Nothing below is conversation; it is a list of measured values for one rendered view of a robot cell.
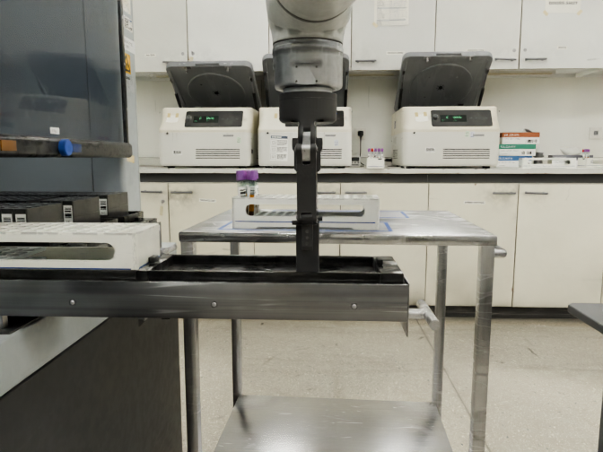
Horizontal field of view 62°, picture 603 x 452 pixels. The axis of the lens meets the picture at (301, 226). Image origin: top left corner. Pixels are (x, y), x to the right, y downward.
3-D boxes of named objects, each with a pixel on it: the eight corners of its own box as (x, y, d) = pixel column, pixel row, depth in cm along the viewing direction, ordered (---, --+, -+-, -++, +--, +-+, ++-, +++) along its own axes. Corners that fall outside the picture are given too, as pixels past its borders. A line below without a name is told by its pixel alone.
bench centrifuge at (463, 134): (402, 168, 294) (406, 45, 285) (389, 166, 355) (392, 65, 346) (500, 169, 291) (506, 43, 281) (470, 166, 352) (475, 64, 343)
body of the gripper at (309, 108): (281, 96, 70) (282, 164, 71) (275, 88, 61) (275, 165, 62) (336, 96, 69) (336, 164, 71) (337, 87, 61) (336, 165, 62)
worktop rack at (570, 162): (521, 168, 301) (522, 157, 300) (518, 168, 311) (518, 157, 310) (575, 168, 295) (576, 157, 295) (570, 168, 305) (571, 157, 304)
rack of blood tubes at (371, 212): (231, 228, 103) (231, 197, 102) (241, 221, 113) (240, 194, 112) (379, 230, 100) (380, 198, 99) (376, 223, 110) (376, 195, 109)
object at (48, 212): (53, 235, 93) (51, 203, 92) (65, 235, 93) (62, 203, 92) (15, 246, 82) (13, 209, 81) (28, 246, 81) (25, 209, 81)
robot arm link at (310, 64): (267, 39, 60) (268, 90, 61) (345, 38, 60) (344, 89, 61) (275, 54, 69) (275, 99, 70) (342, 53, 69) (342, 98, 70)
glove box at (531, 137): (502, 143, 328) (502, 127, 327) (495, 144, 340) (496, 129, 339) (540, 143, 326) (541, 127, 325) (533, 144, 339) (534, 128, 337)
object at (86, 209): (91, 224, 108) (90, 195, 107) (100, 224, 108) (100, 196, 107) (63, 232, 97) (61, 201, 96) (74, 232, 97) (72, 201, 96)
